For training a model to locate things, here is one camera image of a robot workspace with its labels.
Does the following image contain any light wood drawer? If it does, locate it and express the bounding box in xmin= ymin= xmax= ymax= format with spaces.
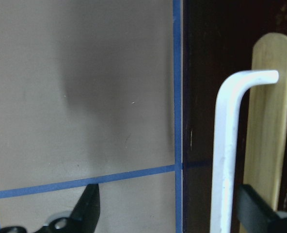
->
xmin=182 ymin=0 xmax=287 ymax=233

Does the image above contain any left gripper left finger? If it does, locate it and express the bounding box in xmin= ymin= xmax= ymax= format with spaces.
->
xmin=0 ymin=183 xmax=101 ymax=233

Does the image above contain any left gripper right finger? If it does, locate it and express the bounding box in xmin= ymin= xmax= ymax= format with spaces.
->
xmin=237 ymin=184 xmax=287 ymax=233

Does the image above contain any white drawer handle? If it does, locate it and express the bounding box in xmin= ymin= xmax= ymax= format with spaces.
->
xmin=209 ymin=70 xmax=279 ymax=233

